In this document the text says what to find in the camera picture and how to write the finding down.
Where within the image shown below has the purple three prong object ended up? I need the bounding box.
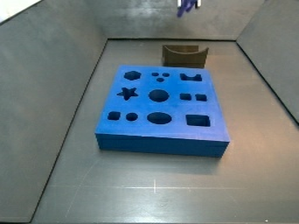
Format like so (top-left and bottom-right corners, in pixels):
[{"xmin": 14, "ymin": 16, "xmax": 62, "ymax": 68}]
[{"xmin": 177, "ymin": 0, "xmax": 198, "ymax": 18}]

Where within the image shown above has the dark brown curved fixture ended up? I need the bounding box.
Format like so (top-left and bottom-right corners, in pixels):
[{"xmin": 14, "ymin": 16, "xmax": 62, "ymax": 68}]
[{"xmin": 163, "ymin": 45, "xmax": 210, "ymax": 68}]

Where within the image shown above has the blue foam shape-hole block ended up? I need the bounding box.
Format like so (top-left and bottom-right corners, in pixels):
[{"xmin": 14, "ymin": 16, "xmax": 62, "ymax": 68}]
[{"xmin": 95, "ymin": 65, "xmax": 230, "ymax": 158}]

